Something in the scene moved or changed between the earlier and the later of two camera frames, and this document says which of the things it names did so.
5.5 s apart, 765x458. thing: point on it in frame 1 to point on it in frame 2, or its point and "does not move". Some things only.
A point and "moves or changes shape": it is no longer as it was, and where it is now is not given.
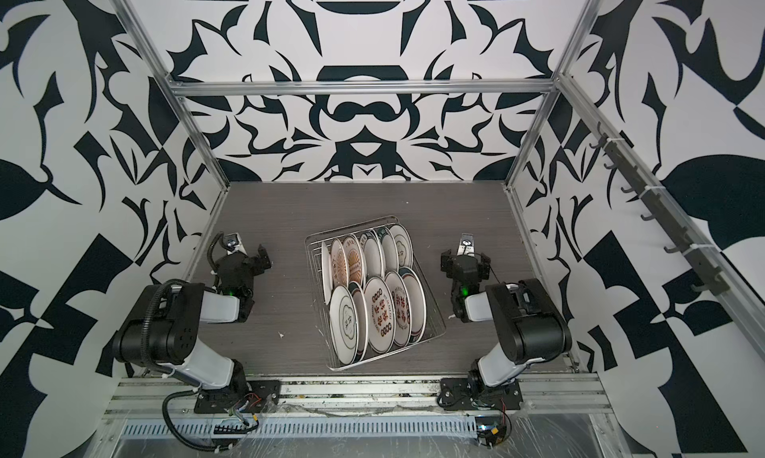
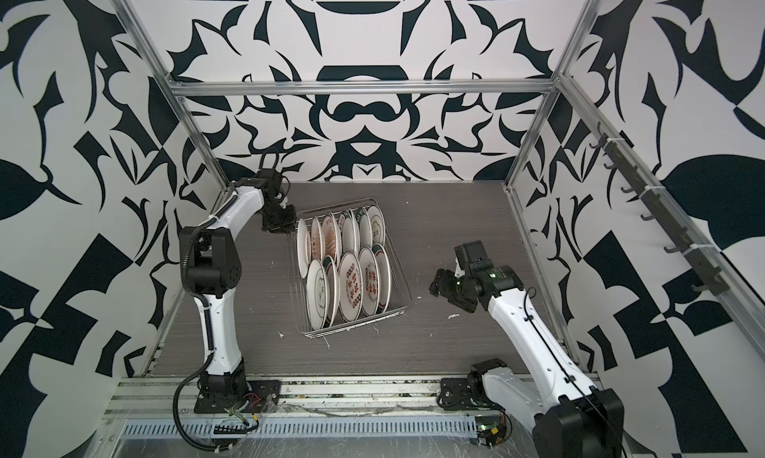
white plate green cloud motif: [327, 263] to [304, 249]
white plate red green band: [361, 297] to [333, 291]
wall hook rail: [709, 277] does not move
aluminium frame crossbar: [492, 86] does not move
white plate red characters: [380, 314] to [351, 287]
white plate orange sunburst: [354, 255] to [330, 237]
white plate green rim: [374, 256] to [350, 235]
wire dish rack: [370, 298] moves or changes shape
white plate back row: [339, 264] to [316, 240]
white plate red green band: [418, 306] to [383, 276]
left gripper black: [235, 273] to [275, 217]
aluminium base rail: [542, 397] does not move
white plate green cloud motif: [344, 323] to [317, 295]
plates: [389, 249] to [365, 228]
